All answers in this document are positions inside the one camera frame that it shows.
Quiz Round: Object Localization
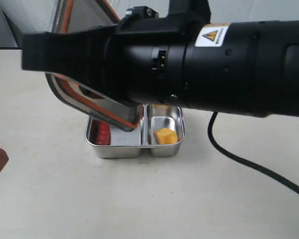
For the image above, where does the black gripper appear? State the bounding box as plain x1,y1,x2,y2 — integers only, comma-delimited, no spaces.
21,0,211,107

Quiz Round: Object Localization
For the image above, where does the yellow toy cheese wedge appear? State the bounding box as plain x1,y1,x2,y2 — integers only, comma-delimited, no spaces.
154,127,178,144

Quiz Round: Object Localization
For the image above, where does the red toy sausage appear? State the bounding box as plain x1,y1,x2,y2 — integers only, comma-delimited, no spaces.
95,121,111,146

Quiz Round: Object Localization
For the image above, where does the dark transparent lunchbox lid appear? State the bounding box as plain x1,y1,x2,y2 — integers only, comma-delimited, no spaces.
46,0,144,132

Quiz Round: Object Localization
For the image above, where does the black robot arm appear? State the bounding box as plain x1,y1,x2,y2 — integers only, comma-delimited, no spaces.
0,0,299,132

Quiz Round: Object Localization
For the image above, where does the stainless steel two-compartment lunchbox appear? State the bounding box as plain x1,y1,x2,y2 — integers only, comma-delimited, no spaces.
85,104,186,159

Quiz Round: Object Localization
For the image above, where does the white backdrop cloth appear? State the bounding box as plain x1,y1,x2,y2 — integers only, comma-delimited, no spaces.
0,0,299,52

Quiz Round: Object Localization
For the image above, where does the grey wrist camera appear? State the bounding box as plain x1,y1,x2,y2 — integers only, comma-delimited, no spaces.
125,6,159,19

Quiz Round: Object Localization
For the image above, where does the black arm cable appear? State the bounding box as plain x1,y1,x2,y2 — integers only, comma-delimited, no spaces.
207,111,299,201

